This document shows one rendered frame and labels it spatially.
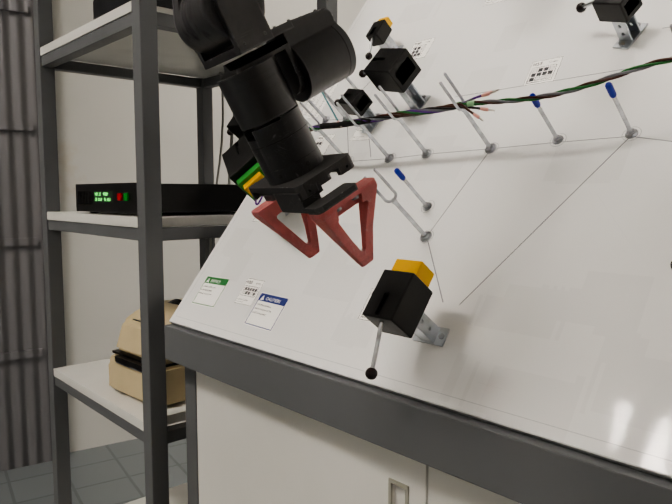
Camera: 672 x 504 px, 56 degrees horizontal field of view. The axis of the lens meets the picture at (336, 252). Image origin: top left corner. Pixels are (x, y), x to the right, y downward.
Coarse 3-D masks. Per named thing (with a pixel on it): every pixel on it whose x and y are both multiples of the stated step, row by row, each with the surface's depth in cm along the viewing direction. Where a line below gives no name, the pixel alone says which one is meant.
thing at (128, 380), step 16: (176, 304) 146; (128, 320) 144; (128, 336) 141; (128, 352) 141; (112, 368) 142; (128, 368) 137; (176, 368) 132; (112, 384) 142; (128, 384) 137; (176, 384) 132; (176, 400) 133
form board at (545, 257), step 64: (384, 0) 139; (448, 0) 122; (512, 0) 108; (576, 0) 97; (448, 64) 109; (512, 64) 98; (576, 64) 89; (640, 64) 81; (384, 128) 110; (448, 128) 98; (512, 128) 89; (576, 128) 82; (640, 128) 75; (384, 192) 99; (448, 192) 90; (512, 192) 82; (576, 192) 76; (640, 192) 70; (256, 256) 111; (320, 256) 100; (384, 256) 90; (448, 256) 83; (512, 256) 76; (576, 256) 71; (640, 256) 66; (192, 320) 112; (320, 320) 91; (448, 320) 77; (512, 320) 71; (576, 320) 66; (640, 320) 62; (384, 384) 77; (448, 384) 71; (512, 384) 66; (576, 384) 62; (640, 384) 58; (576, 448) 59; (640, 448) 55
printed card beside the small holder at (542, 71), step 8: (560, 56) 92; (536, 64) 94; (544, 64) 93; (552, 64) 92; (560, 64) 91; (528, 72) 94; (536, 72) 93; (544, 72) 92; (552, 72) 91; (528, 80) 93; (536, 80) 92; (544, 80) 91; (552, 80) 90
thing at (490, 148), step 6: (444, 72) 82; (450, 84) 83; (444, 90) 82; (456, 90) 83; (450, 96) 82; (456, 108) 84; (468, 114) 85; (474, 126) 86; (480, 132) 87; (486, 138) 88; (486, 144) 89; (492, 144) 89; (486, 150) 90; (492, 150) 89
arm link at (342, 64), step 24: (216, 0) 51; (240, 0) 52; (240, 24) 52; (264, 24) 53; (288, 24) 56; (312, 24) 58; (336, 24) 59; (240, 48) 52; (312, 48) 57; (336, 48) 58; (312, 72) 57; (336, 72) 59; (312, 96) 59
